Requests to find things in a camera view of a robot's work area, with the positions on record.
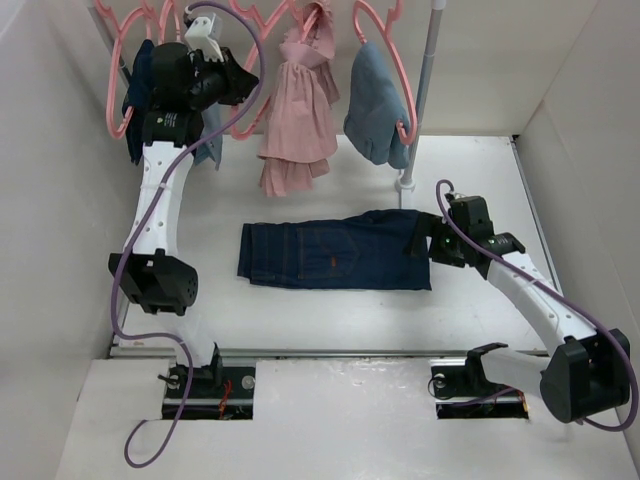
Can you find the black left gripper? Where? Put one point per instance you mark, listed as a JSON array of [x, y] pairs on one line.
[[239, 81]]

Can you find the pink hanger holding dress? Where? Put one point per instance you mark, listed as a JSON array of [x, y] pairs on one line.
[[312, 17]]

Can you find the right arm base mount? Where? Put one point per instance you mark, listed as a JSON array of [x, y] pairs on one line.
[[458, 397]]

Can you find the grey right rack pole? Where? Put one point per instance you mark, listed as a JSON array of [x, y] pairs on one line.
[[437, 8]]

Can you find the dark blue denim trousers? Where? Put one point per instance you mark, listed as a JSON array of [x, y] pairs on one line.
[[363, 252]]

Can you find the grey left rack pole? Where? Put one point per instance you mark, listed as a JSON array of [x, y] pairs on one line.
[[108, 38]]

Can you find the hanging dark navy trousers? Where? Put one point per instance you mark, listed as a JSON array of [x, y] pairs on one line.
[[138, 98]]

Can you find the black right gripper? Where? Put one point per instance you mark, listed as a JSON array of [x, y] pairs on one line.
[[430, 225]]

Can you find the hanging pink dress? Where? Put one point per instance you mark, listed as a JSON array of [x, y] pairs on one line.
[[300, 135]]

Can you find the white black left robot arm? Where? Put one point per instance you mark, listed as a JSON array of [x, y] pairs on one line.
[[176, 85]]

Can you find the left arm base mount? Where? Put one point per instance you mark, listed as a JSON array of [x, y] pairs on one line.
[[225, 394]]

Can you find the hanging blue grey trousers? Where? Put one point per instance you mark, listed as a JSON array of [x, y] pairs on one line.
[[375, 108]]

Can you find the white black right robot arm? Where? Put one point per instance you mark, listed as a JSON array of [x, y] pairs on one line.
[[586, 369]]

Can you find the grey rack pole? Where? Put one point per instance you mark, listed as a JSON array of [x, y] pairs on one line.
[[108, 38], [437, 8]]

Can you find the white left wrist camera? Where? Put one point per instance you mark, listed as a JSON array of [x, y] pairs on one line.
[[203, 34]]

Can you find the white right rack foot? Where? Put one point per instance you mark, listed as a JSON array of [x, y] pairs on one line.
[[406, 192]]

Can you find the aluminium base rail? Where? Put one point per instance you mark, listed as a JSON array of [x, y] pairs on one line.
[[362, 341]]

